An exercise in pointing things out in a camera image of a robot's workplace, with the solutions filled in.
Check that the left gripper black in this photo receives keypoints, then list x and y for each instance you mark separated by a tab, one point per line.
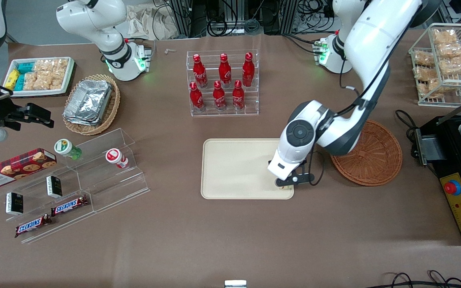
269	162

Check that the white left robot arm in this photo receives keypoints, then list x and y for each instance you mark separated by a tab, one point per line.
378	36

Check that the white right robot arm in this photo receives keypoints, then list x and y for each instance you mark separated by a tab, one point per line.
106	44

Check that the white snack tray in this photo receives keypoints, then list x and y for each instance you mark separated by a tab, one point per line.
40	92

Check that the oval light wicker basket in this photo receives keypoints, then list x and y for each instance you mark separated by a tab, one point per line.
108	114

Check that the cream plastic tray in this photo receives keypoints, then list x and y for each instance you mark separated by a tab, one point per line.
234	168

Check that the round brown wicker basket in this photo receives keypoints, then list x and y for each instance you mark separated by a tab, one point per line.
378	160

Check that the clear rice cracker bag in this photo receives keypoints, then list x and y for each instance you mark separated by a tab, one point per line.
31	81
52	65
52	81

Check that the green cap drink bottle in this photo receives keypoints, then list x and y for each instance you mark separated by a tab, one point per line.
67	148

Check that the teal snack packet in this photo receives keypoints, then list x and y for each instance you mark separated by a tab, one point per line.
20	82
25	67

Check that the stacked aluminium foil trays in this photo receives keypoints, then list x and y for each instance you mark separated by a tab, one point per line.
88	100

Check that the yellow snack packet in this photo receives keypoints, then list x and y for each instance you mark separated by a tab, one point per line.
11	79

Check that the red tartan cookie box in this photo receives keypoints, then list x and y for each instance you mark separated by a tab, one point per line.
14	168

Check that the small black box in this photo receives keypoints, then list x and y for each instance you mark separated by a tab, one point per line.
14	203
54	186

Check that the red cap drink bottle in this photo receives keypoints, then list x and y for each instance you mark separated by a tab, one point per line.
116	158

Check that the snickers chocolate bar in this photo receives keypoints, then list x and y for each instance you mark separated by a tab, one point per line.
69	205
33	225

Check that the clear acrylic stepped shelf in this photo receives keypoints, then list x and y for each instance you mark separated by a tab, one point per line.
106	188

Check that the red cola bottle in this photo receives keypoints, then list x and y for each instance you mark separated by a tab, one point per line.
197	96
199	71
225	70
238	95
248	68
219	96

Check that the clear acrylic bottle rack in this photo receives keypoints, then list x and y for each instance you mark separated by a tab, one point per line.
222	108

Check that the white box edge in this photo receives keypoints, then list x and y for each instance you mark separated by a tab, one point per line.
235	284

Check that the crumpled brown paper bag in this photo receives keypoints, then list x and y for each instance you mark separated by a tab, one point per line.
146	22

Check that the small white scrap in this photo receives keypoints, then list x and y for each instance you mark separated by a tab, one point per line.
170	50

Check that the red emergency stop button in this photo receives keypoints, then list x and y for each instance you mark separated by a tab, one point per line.
452	187

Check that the fried snack bag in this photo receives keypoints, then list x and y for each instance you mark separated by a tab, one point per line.
424	73
424	58
434	87
456	64
451	50
445	36

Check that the grey metal bracket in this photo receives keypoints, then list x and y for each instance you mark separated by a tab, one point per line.
430	147

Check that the aluminium profile frame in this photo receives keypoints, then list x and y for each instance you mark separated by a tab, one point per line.
182	16

